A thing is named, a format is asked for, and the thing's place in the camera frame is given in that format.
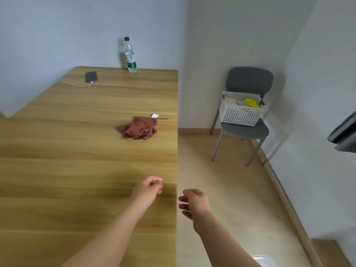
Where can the person's right hand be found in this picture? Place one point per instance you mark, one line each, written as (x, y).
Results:
(196, 205)

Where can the person's left hand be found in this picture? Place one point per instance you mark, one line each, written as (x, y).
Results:
(146, 193)

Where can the white plastic basket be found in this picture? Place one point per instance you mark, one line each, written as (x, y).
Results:
(242, 115)

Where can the small white towel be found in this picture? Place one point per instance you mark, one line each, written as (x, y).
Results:
(230, 102)

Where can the lilac dotted white cloth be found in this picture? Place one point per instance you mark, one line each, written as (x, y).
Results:
(240, 103)

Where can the yellow cloth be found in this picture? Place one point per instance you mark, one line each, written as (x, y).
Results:
(251, 102)

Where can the person's right forearm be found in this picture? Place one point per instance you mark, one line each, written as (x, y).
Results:
(225, 244)

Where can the person's left forearm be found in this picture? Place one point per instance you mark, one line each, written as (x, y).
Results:
(105, 241)

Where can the wooden table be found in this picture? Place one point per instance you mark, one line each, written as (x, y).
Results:
(55, 164)

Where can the grey smartphone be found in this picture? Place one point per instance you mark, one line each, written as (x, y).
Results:
(91, 76)

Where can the grey chair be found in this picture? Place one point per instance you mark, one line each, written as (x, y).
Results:
(249, 79)

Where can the clear green-label water bottle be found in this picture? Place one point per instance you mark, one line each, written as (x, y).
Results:
(130, 56)

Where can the dark grey curtain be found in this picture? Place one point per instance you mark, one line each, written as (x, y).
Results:
(343, 133)

